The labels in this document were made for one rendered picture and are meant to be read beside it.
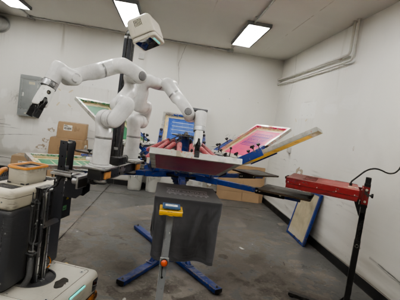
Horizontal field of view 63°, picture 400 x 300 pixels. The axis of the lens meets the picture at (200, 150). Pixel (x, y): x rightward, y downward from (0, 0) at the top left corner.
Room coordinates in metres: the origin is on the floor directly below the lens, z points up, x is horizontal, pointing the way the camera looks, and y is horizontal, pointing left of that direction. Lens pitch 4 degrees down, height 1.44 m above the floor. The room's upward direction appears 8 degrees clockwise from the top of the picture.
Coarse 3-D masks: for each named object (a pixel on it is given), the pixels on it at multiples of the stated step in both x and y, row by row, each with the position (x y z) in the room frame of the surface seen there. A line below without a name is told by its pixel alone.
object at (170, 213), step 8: (160, 208) 1.77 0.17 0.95; (168, 216) 1.79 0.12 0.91; (176, 216) 1.75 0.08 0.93; (168, 224) 1.79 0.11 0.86; (168, 232) 1.79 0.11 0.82; (168, 240) 1.79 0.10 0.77; (168, 248) 1.79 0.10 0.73; (160, 264) 1.78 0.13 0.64; (160, 272) 1.79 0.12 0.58; (160, 280) 1.79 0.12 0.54; (160, 288) 1.79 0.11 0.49; (160, 296) 1.79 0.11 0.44
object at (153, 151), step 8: (152, 152) 1.99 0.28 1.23; (160, 152) 2.00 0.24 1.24; (168, 152) 2.00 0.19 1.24; (176, 152) 2.01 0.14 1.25; (184, 152) 2.02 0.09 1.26; (192, 152) 2.02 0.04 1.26; (152, 160) 2.30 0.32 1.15; (208, 160) 2.03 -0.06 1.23; (216, 160) 2.03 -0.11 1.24; (224, 160) 2.04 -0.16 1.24; (232, 160) 2.05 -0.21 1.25; (240, 160) 2.05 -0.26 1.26; (232, 168) 2.26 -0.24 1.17
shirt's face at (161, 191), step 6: (162, 186) 2.39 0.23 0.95; (168, 186) 2.43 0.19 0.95; (174, 186) 2.46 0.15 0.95; (180, 186) 2.49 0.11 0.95; (186, 186) 2.52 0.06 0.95; (192, 186) 2.56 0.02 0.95; (162, 192) 2.20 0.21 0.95; (210, 192) 2.42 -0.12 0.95; (180, 198) 2.10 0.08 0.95; (186, 198) 2.12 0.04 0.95; (192, 198) 2.14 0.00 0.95; (198, 198) 2.17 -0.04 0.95; (204, 198) 2.19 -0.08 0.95; (210, 198) 2.22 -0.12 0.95; (216, 198) 2.25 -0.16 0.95
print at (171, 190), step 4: (168, 188) 2.36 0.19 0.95; (172, 188) 2.38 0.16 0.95; (176, 188) 2.40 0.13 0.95; (168, 192) 2.22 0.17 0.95; (172, 192) 2.24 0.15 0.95; (176, 192) 2.26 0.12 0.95; (180, 192) 2.28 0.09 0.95; (184, 192) 2.29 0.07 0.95; (188, 192) 2.31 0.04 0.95; (192, 192) 2.33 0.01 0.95; (196, 192) 2.35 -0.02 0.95; (200, 192) 2.37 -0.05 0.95; (204, 192) 2.39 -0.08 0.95; (196, 196) 2.22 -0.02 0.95; (200, 196) 2.23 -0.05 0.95; (204, 196) 2.25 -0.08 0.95; (208, 196) 2.27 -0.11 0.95
